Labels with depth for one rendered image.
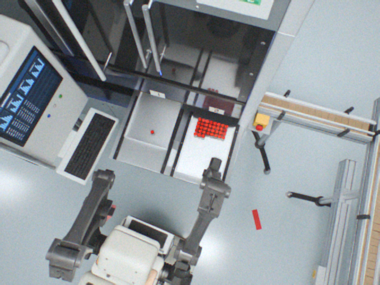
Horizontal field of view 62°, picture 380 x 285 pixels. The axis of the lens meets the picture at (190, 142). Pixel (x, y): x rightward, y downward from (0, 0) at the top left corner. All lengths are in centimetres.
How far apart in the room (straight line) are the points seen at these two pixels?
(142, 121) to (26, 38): 76
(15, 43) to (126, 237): 88
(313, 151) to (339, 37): 116
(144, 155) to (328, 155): 169
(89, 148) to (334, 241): 163
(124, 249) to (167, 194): 142
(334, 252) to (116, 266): 143
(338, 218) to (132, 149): 138
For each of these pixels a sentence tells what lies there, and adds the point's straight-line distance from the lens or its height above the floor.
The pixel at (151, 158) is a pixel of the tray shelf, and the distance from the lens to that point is 183.
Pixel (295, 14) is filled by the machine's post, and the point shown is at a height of 189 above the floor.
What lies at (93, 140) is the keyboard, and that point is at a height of 83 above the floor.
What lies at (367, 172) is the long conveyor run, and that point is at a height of 90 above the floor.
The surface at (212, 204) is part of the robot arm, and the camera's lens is 110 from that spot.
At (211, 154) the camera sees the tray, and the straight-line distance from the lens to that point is 182.
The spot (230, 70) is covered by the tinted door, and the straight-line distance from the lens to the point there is 134.
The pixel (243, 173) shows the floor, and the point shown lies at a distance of 272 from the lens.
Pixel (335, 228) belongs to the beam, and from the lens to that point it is 229.
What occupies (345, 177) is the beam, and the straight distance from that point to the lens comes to 236.
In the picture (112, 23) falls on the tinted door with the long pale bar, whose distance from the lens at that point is 134.
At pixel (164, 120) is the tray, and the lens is 188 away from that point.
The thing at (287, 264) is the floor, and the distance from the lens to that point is 277.
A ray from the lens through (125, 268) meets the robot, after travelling 132.
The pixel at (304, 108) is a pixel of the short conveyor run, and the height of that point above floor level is 93.
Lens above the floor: 265
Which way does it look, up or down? 75 degrees down
